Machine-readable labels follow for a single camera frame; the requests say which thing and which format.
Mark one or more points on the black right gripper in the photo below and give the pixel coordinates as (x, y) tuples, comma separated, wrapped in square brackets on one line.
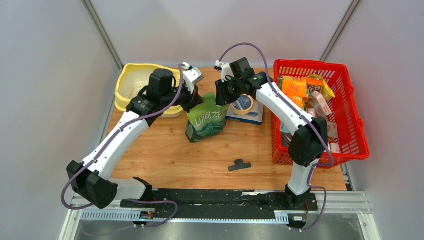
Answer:
[(222, 98)]

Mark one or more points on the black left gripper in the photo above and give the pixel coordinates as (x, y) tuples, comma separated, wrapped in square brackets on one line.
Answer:
[(192, 100)]

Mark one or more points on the green cat litter bag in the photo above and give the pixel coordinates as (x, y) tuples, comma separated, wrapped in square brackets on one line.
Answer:
[(206, 120)]

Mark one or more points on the black bag clip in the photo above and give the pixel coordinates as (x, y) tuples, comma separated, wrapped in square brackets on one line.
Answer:
[(239, 164)]

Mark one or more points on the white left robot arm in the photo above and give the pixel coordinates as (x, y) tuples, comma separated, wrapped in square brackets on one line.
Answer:
[(91, 178)]

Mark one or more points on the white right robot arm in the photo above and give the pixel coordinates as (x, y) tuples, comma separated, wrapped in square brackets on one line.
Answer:
[(309, 134)]

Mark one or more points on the yellow litter box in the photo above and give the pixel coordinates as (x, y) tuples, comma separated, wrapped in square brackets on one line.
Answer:
[(133, 77)]

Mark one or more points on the orange green box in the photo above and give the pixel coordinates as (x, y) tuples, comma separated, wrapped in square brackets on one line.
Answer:
[(299, 89)]

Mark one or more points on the pink white box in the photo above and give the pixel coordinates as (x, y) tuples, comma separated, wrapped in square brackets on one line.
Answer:
[(320, 105)]

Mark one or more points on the blue white card package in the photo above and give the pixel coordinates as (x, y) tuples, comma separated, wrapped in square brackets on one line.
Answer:
[(254, 115)]

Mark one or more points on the yellow snack bag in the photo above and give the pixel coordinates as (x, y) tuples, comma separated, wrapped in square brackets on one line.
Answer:
[(326, 91)]

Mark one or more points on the red plastic basket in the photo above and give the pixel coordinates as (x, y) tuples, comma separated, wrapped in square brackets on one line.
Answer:
[(351, 138)]

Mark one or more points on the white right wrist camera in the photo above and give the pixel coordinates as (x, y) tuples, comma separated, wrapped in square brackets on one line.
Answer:
[(225, 70)]

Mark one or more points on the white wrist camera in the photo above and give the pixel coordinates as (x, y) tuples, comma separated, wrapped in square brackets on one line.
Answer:
[(191, 76), (225, 70)]

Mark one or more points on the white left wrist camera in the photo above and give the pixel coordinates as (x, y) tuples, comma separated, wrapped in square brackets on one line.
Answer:
[(191, 76)]

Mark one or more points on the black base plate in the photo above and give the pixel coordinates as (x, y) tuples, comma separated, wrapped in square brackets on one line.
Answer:
[(216, 204)]

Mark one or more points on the aluminium frame rail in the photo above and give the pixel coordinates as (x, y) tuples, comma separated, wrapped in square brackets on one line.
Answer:
[(313, 212)]

